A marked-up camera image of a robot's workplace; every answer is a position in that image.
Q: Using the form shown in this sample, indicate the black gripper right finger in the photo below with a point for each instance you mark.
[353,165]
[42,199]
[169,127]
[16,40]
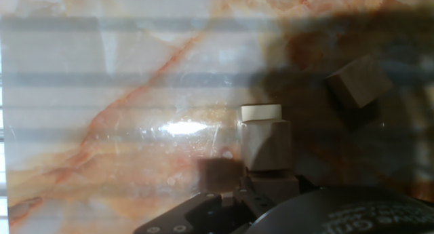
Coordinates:
[304,184]

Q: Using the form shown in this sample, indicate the orange marble pattern sheet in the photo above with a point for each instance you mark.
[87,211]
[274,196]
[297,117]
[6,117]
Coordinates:
[101,91]

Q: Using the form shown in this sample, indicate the small wooden cube block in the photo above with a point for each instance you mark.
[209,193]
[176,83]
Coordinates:
[360,82]
[274,188]
[268,146]
[261,112]

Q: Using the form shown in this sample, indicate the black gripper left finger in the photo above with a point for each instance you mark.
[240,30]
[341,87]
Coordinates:
[251,201]

